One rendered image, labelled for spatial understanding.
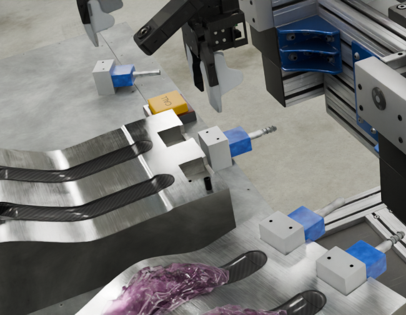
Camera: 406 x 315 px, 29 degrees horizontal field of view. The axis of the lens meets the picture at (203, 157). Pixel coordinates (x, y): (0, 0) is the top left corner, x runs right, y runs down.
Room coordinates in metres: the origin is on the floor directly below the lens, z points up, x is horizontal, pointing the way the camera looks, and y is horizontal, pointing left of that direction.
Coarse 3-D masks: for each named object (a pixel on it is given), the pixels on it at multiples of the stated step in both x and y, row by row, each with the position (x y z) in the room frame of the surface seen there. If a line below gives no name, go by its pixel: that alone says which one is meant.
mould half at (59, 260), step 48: (96, 144) 1.08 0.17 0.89; (192, 144) 1.01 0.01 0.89; (0, 192) 0.93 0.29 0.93; (48, 192) 0.95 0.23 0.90; (96, 192) 0.95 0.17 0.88; (192, 192) 0.89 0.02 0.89; (0, 240) 0.81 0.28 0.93; (48, 240) 0.82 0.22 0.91; (96, 240) 0.84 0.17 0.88; (144, 240) 0.85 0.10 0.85; (192, 240) 0.87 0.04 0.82; (0, 288) 0.80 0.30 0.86; (48, 288) 0.82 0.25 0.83; (96, 288) 0.83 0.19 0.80
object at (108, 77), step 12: (108, 60) 1.45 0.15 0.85; (96, 72) 1.41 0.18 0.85; (108, 72) 1.40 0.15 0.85; (120, 72) 1.41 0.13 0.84; (132, 72) 1.41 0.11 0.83; (144, 72) 1.41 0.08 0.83; (156, 72) 1.40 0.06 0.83; (96, 84) 1.41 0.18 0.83; (108, 84) 1.40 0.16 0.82; (120, 84) 1.40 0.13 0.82; (132, 84) 1.39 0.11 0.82
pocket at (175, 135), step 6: (174, 126) 1.08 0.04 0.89; (180, 126) 1.08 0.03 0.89; (162, 132) 1.07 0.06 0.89; (168, 132) 1.07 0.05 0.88; (174, 132) 1.08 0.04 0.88; (180, 132) 1.08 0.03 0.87; (162, 138) 1.07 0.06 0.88; (168, 138) 1.07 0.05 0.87; (174, 138) 1.08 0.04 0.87; (180, 138) 1.08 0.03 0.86; (186, 138) 1.06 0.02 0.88; (168, 144) 1.07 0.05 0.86; (174, 144) 1.07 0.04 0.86
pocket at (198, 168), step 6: (186, 162) 0.97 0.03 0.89; (192, 162) 0.97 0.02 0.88; (198, 162) 0.97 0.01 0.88; (204, 162) 0.97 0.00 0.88; (180, 168) 0.97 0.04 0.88; (186, 168) 0.97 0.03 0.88; (192, 168) 0.97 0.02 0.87; (198, 168) 0.97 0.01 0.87; (204, 168) 0.97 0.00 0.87; (210, 168) 0.96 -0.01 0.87; (186, 174) 0.97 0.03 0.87; (192, 174) 0.97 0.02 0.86; (198, 174) 0.97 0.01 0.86; (204, 174) 0.97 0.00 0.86; (210, 174) 0.94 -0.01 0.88; (192, 180) 0.96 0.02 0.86
